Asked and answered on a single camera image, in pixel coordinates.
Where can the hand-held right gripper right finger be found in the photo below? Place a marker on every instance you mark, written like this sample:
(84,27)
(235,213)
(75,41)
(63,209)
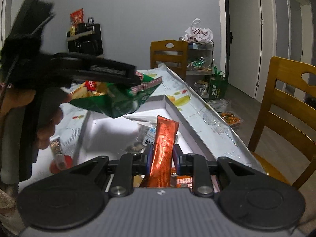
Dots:
(176,160)

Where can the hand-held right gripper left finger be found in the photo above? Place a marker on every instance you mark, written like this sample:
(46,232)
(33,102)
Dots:
(149,160)

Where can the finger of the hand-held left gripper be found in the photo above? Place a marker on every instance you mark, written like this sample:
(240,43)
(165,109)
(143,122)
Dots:
(98,63)
(111,79)

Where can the long orange snack packet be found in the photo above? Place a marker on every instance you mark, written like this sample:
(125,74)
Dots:
(163,148)

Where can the green chip bag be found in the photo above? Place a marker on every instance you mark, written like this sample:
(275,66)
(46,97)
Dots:
(111,103)

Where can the clear nut packet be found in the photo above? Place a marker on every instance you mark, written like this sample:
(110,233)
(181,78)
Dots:
(148,135)

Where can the grey cardboard box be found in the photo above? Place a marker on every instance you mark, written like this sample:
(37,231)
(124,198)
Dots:
(111,133)

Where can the brown candy tube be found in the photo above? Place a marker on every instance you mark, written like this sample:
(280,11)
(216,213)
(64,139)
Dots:
(56,148)

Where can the person's left hand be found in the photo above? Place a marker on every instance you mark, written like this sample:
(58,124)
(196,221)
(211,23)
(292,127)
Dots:
(49,128)

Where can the black coffee machine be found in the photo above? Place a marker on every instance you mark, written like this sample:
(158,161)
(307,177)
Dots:
(86,42)

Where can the red snack bag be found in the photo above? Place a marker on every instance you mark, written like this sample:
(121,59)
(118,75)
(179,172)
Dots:
(77,16)

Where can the wooden chair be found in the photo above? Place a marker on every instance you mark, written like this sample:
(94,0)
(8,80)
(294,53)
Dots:
(279,91)
(170,54)

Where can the clear plastic food container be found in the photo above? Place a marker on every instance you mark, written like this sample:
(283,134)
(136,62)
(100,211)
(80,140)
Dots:
(230,118)

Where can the green shopping bag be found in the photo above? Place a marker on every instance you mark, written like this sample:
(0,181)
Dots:
(218,86)

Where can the metal storage cart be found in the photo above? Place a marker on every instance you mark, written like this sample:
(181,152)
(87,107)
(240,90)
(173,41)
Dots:
(200,54)

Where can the white plastic bag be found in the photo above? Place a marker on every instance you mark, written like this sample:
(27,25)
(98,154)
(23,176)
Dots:
(200,33)

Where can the white door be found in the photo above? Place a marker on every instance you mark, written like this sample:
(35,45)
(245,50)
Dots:
(244,42)

